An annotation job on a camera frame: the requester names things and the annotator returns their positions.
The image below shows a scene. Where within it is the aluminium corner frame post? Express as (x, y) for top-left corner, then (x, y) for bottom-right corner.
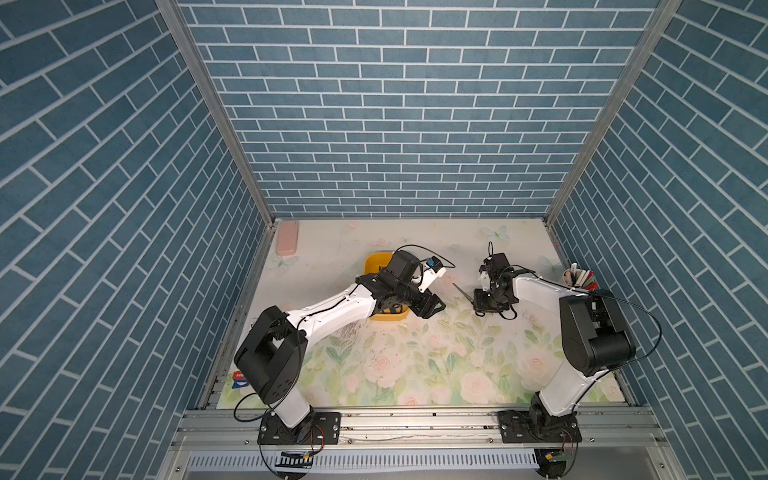
(542, 0), (685, 228)
(156, 0), (275, 229)

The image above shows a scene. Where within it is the yellow plastic storage box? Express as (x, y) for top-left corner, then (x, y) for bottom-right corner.
(363, 251), (410, 322)

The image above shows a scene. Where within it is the pink pencil case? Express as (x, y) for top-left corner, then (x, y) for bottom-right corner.
(275, 220), (300, 257)

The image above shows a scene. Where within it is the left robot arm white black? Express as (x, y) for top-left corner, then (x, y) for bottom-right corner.
(233, 244), (456, 429)

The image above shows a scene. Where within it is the aluminium corner frame post right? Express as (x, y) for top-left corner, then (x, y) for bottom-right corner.
(542, 0), (685, 228)

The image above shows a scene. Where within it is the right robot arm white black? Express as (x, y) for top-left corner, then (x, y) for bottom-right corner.
(472, 253), (636, 420)

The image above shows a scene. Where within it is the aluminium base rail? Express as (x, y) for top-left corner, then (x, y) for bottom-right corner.
(158, 404), (684, 479)

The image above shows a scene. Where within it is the pink pen holder cup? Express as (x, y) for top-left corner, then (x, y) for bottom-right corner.
(563, 271), (589, 294)

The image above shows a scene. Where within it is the aluminium corner frame post left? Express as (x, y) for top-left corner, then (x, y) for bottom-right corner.
(156, 0), (275, 229)

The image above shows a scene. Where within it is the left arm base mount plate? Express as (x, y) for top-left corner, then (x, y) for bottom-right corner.
(258, 409), (342, 446)

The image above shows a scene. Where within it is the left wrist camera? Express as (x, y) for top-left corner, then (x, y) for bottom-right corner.
(417, 256), (447, 293)

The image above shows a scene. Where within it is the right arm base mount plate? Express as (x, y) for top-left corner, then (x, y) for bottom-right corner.
(497, 409), (582, 444)

